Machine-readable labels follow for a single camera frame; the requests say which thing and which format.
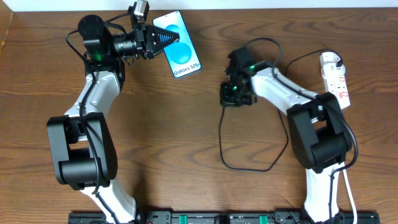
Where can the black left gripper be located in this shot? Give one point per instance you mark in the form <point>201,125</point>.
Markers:
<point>143,42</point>

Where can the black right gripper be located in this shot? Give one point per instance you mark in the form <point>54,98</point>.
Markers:
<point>232,99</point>

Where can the blue screen smartphone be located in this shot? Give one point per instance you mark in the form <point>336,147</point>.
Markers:
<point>182,56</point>

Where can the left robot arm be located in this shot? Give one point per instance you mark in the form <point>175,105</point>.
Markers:
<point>83,153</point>

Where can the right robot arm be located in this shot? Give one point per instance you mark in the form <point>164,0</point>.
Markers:
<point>319,135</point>

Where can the white charger plug adapter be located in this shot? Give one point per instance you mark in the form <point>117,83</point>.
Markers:
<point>331,65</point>

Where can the white power strip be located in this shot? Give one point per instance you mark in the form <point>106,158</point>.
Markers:
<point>338,87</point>

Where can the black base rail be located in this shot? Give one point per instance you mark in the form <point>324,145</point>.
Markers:
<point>279,216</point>

